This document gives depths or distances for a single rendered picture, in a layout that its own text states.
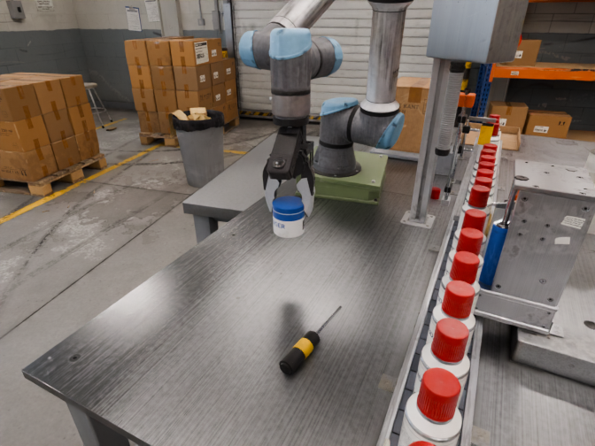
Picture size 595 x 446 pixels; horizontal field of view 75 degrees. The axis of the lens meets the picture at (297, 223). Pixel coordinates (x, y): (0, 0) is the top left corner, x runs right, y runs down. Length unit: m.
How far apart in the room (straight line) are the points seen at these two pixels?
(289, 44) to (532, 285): 0.58
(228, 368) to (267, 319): 0.14
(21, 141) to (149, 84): 1.64
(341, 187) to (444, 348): 0.90
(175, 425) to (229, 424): 0.08
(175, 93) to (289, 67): 4.08
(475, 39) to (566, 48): 4.86
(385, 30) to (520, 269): 0.69
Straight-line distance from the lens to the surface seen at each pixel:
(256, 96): 5.98
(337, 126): 1.26
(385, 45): 1.15
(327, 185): 1.29
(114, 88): 7.44
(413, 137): 1.76
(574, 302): 0.94
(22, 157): 3.91
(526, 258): 0.74
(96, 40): 7.46
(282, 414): 0.67
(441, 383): 0.39
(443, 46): 1.01
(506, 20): 0.96
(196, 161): 3.53
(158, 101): 4.91
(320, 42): 0.83
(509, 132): 2.34
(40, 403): 2.00
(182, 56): 4.64
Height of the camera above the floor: 1.37
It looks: 28 degrees down
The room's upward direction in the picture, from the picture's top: straight up
